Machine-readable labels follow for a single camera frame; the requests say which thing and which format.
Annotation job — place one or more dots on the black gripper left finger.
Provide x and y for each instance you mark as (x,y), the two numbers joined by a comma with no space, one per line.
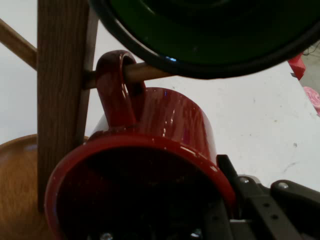
(217,225)

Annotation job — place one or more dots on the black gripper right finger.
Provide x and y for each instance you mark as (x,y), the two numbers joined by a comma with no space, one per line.
(275,215)

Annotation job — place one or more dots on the red enamel mug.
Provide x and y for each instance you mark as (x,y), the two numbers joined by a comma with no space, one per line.
(162,120)

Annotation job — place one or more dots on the large red foam block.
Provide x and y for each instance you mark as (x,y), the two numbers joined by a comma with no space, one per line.
(297,66)

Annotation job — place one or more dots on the green enamel mug white lettering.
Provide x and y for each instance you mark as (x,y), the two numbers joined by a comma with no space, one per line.
(212,32)

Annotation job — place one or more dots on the wooden mug tree stand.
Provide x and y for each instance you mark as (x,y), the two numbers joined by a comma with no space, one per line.
(58,100)

